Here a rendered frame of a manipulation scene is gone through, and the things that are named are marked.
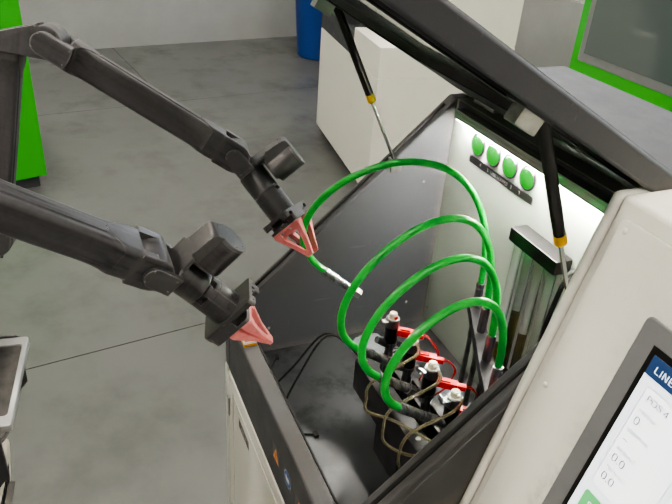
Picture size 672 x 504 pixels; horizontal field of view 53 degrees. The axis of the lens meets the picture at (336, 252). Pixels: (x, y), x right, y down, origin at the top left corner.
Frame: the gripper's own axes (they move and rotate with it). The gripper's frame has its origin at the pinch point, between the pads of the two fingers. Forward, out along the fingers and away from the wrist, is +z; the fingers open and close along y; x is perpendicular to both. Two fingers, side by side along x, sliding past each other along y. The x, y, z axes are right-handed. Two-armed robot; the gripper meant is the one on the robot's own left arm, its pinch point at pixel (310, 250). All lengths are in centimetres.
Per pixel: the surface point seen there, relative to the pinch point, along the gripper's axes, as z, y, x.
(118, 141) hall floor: -148, 301, 210
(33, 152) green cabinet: -148, 210, 204
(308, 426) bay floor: 30.1, 0.3, 26.7
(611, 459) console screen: 45, -40, -34
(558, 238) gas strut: 20, -26, -44
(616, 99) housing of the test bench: 14, 35, -62
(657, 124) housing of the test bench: 22, 22, -65
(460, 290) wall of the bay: 30.0, 34.2, -9.0
